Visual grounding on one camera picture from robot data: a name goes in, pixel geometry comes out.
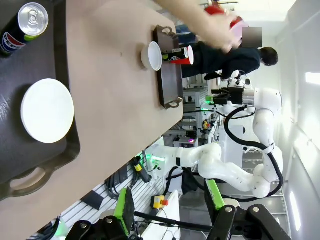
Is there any white slotted mounting base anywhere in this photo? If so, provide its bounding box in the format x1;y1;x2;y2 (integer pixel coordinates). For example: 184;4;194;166
59;139;181;240

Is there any person's right hand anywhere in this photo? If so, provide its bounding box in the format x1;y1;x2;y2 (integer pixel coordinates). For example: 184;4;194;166
199;9;243;55

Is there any black handheld enabling switch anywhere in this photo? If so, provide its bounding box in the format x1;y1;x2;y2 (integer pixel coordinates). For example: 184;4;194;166
133;156;153;183

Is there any brown plastic tray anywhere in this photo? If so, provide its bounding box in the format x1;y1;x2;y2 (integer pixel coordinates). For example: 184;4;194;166
152;24;185;111
0;0;81;202

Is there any bundle of black cables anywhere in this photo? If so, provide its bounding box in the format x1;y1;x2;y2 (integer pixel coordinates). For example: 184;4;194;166
104;169;141;200

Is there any black horizontal rod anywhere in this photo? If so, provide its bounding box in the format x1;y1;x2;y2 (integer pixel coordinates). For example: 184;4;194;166
134;211;213;232

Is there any aluminium frame shelving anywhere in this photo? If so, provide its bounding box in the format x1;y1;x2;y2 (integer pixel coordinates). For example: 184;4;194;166
182;86;209;127

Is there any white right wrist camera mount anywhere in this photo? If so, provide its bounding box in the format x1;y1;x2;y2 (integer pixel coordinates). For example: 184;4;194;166
227;76;252;89

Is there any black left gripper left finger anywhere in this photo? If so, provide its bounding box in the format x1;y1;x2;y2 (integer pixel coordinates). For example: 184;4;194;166
65;186;137;240

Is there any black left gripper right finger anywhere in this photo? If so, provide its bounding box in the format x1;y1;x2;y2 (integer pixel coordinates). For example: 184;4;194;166
204;178;292;240

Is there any person's right forearm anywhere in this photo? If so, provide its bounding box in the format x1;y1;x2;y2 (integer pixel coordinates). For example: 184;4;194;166
153;0;210;41

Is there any black Pepsi can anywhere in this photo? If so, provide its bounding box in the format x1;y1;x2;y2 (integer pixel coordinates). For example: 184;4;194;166
161;46;190;63
0;2;50;58

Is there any thick black sleeved cable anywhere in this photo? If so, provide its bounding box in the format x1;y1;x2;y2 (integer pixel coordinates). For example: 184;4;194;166
224;106;285;203

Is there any large white bowl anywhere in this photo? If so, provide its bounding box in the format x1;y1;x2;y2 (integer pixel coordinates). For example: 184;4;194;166
20;78;75;144

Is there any yellow emergency stop box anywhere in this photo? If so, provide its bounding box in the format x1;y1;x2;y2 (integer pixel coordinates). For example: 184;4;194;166
152;195;169;209

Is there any person with blurred face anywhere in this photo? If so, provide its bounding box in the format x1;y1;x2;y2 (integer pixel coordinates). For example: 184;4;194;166
241;26;263;48

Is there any white cabinet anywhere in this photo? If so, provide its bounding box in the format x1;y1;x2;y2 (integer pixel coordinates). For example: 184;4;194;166
219;124;246;163

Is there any person in black shirt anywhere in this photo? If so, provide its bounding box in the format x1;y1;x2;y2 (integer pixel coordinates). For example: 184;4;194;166
181;41;280;81

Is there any small white bowl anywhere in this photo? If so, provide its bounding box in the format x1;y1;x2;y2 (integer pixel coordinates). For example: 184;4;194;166
140;41;163;72

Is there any red plastic cup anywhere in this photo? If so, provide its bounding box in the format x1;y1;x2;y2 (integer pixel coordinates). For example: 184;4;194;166
204;5;251;48
170;45;195;66

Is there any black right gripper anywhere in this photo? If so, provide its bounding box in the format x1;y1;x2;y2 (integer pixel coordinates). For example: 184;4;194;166
212;87;245;106

